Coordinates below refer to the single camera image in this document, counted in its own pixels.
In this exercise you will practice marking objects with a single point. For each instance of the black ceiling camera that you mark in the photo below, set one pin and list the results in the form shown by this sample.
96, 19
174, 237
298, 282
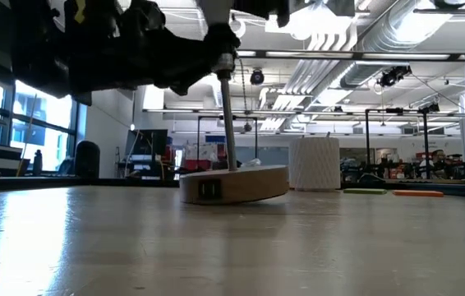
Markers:
257, 77

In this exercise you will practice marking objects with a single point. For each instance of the white textured pen cup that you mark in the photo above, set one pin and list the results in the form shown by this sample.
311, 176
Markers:
314, 164

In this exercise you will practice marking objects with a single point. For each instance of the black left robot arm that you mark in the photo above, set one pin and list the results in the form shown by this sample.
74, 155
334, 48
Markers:
39, 49

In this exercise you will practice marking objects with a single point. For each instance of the black background rig frame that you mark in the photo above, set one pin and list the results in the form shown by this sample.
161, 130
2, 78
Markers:
425, 140

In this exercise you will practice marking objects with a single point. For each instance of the silver ceiling air duct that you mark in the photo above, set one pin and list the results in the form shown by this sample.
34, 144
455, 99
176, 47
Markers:
384, 29

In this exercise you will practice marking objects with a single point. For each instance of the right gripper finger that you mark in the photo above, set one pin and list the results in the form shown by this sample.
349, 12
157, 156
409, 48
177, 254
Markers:
269, 10

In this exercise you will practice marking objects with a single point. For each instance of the dark water bottle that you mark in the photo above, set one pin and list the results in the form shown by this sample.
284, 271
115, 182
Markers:
38, 162

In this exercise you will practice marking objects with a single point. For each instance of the wooden base lamp stand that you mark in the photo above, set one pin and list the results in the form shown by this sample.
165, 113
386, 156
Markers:
236, 187

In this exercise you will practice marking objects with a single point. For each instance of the orange sticky note pad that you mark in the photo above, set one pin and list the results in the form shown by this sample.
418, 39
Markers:
417, 193

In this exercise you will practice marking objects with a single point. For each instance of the person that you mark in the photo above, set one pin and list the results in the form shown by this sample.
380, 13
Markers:
438, 156

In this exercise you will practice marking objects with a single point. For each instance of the white lightbulb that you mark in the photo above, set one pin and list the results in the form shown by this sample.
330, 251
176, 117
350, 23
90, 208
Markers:
216, 12

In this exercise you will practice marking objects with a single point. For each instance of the green sticky note pad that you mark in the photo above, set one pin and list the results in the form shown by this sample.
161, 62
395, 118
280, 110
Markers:
364, 191

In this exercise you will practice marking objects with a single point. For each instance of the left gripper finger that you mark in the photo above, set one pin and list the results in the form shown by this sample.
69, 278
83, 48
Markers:
183, 51
189, 78

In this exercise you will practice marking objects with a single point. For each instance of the black computer monitor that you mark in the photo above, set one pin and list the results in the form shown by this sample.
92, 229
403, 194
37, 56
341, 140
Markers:
148, 141

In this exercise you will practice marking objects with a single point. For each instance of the black rounded bin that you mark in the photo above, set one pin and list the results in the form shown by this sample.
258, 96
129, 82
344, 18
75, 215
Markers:
87, 160

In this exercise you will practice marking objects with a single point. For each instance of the black overhead rig camera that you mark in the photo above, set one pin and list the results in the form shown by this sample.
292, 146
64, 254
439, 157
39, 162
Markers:
392, 76

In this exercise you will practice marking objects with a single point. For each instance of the black ceiling light bar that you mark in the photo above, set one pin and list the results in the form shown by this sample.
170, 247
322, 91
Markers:
358, 55

